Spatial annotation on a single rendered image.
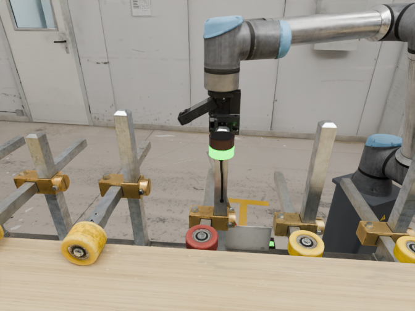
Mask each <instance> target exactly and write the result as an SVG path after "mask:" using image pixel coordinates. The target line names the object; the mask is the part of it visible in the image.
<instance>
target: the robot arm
mask: <svg viewBox="0 0 415 311"><path fill-rule="evenodd" d="M203 38H204V88H205V89H206V90H207V94H208V96H210V97H209V98H207V99H205V100H203V101H201V102H199V103H197V104H196V105H194V106H192V107H190V108H189V109H185V110H183V111H181V112H180V113H179V115H178V118H177V120H178V121H179V122H180V124H181V126H183V125H186V124H188V123H190V122H191V121H193V120H194V119H196V118H198V117H200V116H202V115H204V114H206V113H208V114H209V132H210V134H211V133H212V132H215V131H216V128H217V127H218V126H226V127H228V128H229V129H230V132H231V133H233V134H234V135H239V131H240V102H241V89H238V88H239V78H240V61H243V60H261V59H279V58H283V57H285V56H286V55H287V53H288V51H289V49H290V46H301V45H307V44H317V43H328V42H334V41H345V40H351V39H362V38H364V39H365V40H367V41H370V42H376V41H402V42H408V66H407V76H406V92H405V109H404V119H403V136H402V138H401V137H398V136H394V135H387V134H374V135H370V136H369V137H368V138H367V141H366V143H365V146H364V149H363V153H362V156H361V160H360V163H359V166H358V169H357V170H356V171H355V172H354V173H353V175H352V176H351V178H350V180H351V181H352V182H353V184H354V185H355V187H356V188H357V190H358V191H359V192H360V193H363V194H366V195H369V196H374V197H386V196H389V195H391V193H392V190H393V184H392V180H393V181H395V182H396V183H398V184H400V185H402V184H403V182H404V179H405V176H406V174H407V172H408V169H409V166H410V164H411V161H412V159H413V157H414V153H415V2H408V3H393V4H378V5H374V6H372V7H371V8H370V9H369V10H362V11H354V12H339V13H331V14H316V15H301V16H292V17H277V18H269V19H266V18H258V19H243V18H242V16H240V15H233V16H226V17H214V18H210V19H207V20H206V21H205V23H204V35H203ZM223 98H225V99H223ZM237 130H238V131H237Z"/></svg>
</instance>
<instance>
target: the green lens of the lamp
mask: <svg viewBox="0 0 415 311"><path fill-rule="evenodd" d="M209 155H210V157H212V158H214V159H218V160H225V159H230V158H232V157H233V155H234V147H233V148H232V149H230V150H227V151H217V150H214V149H212V148H211V147H210V146H209Z"/></svg>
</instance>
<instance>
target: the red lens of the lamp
mask: <svg viewBox="0 0 415 311"><path fill-rule="evenodd" d="M210 135H211V134H210ZM210 135H209V146H210V147H211V148H213V149H217V150H227V149H231V148H233V147H234V143H235V135H234V134H233V138H232V139H230V140H226V141H218V140H214V139H212V138H211V137H210Z"/></svg>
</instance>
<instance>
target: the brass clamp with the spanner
mask: <svg viewBox="0 0 415 311"><path fill-rule="evenodd" d="M196 206H197V207H198V211H197V212H195V213H194V212H192V211H191V208H192V207H193V205H191V207H190V213H189V228H191V227H193V226H196V225H200V221H201V219H206V220H211V227H213V228H214V229H215V230H222V231H228V228H234V227H235V217H236V212H235V211H234V210H229V207H227V209H226V216H222V215H214V206H204V205H196Z"/></svg>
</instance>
